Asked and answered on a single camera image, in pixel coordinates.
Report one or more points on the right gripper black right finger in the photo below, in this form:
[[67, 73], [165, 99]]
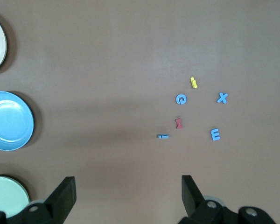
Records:
[[193, 200]]

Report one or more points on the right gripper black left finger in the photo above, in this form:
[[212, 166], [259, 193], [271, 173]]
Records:
[[60, 198]]

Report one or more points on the blue foam letter E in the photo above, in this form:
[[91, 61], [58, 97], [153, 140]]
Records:
[[212, 134]]

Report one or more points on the blue foam letter Q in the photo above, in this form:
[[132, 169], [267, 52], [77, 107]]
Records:
[[163, 136]]

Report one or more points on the blue foam letter G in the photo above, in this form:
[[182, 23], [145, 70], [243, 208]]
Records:
[[177, 100]]

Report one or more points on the blue foam letter X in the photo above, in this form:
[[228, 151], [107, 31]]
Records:
[[222, 98]]

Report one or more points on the pale green plate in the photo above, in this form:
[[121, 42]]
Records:
[[7, 198]]

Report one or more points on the red foam letter I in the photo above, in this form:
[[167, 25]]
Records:
[[178, 123]]

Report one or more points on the blue plate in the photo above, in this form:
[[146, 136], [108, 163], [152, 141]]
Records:
[[9, 121]]

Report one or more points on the yellow foam letter K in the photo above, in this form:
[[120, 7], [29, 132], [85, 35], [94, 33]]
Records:
[[194, 83]]

